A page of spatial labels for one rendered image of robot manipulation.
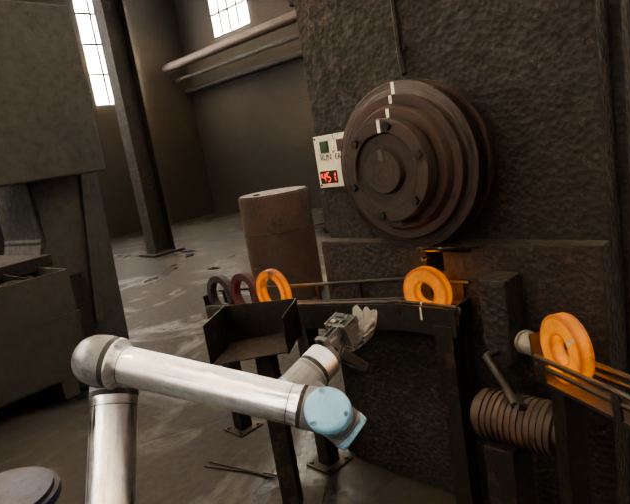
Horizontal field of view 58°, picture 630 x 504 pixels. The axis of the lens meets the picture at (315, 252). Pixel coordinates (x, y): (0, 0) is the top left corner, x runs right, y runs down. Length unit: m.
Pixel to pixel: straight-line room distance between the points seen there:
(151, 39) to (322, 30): 11.19
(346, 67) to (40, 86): 2.35
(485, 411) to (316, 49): 1.26
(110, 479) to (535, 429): 0.97
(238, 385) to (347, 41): 1.17
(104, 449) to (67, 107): 2.80
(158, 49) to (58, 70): 9.24
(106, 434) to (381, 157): 0.96
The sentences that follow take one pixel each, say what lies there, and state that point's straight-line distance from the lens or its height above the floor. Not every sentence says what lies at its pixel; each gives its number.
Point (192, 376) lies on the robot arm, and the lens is 1.24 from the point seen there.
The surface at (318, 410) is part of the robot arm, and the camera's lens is 1.16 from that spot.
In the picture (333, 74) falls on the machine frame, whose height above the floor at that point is 1.43.
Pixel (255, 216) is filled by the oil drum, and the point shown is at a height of 0.73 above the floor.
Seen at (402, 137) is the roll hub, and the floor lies 1.20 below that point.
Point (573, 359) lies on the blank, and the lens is 1.30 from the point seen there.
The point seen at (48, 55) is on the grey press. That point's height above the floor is 1.98.
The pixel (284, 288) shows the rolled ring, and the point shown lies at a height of 0.71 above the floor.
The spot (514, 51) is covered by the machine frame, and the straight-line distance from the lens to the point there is 1.61.
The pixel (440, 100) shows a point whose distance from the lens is 1.54.
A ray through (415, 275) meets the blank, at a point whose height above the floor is 0.79.
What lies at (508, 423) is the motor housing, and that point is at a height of 0.49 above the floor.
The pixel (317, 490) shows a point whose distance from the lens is 2.21.
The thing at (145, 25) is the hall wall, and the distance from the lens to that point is 13.13.
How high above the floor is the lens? 1.22
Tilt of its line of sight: 11 degrees down
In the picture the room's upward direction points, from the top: 9 degrees counter-clockwise
